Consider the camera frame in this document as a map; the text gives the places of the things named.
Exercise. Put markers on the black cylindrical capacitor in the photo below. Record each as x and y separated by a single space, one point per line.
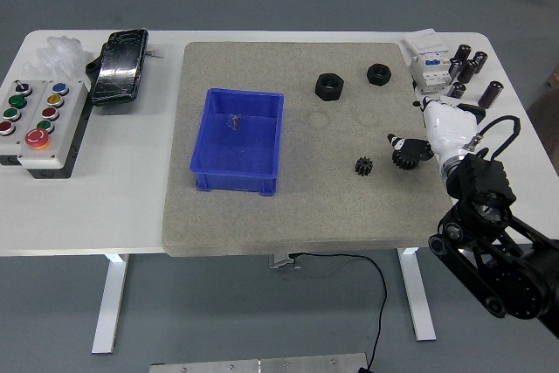
479 62
462 54
467 71
454 70
491 94
456 90

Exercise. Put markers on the black plug adapter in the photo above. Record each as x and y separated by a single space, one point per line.
476 112

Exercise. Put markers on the white table leg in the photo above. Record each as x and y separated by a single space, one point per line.
109 303
417 294

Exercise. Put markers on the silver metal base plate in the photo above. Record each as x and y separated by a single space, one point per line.
257 366

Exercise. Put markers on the small clear screw bag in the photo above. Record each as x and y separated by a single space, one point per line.
234 122

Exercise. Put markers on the small black gear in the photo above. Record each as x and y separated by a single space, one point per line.
362 167

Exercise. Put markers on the large black hex nut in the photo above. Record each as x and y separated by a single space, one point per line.
329 87

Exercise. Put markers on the small black hex nut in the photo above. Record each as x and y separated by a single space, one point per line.
378 74

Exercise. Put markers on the blue plastic box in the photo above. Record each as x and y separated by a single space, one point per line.
244 150

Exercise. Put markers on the grey emergency-stop control box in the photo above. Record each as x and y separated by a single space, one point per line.
57 128

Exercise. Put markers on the tan cardboard box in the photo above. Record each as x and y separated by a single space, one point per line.
554 78

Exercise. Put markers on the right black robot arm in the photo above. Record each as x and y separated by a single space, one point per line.
485 189

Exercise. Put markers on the large black bevel gear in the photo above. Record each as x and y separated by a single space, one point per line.
405 163

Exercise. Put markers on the crumpled clear plastic bag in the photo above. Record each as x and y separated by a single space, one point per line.
57 56

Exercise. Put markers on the grey four-button control box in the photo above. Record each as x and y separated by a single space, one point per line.
11 106

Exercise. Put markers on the metal under-table bracket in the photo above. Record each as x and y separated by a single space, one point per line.
284 261

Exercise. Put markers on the grey-brown mat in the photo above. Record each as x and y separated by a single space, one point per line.
305 198

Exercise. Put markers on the black wrapped foot pedal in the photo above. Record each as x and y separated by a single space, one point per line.
118 69

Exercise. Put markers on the white circuit breaker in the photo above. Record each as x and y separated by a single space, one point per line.
430 65

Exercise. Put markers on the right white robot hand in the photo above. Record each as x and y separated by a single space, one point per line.
450 128

